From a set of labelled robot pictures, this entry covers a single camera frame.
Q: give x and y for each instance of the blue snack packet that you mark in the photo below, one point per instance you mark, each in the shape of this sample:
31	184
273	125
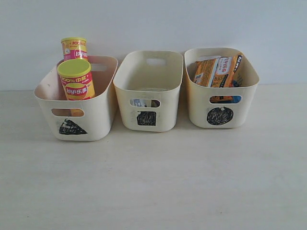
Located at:
235	98

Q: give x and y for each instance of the pink Lays chip can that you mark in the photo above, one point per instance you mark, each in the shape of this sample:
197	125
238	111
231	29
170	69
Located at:
74	48

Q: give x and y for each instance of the cream bin with square mark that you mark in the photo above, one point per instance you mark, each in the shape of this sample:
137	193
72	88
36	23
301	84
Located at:
149	75

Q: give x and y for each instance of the orange noodle packet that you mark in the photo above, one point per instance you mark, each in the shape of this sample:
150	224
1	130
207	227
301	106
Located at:
219	72

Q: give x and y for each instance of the blue white milk carton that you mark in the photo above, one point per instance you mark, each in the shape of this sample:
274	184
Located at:
138	102

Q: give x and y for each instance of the purple juice carton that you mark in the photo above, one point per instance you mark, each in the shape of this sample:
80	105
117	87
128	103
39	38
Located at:
155	103

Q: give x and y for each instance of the yellow Lays chip can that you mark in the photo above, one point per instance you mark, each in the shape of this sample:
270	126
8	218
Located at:
76	78

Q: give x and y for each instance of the cream bin with triangle mark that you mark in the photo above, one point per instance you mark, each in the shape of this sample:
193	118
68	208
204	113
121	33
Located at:
87	120

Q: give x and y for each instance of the cream bin with circle mark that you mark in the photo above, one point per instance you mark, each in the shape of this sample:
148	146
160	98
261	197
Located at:
205	114

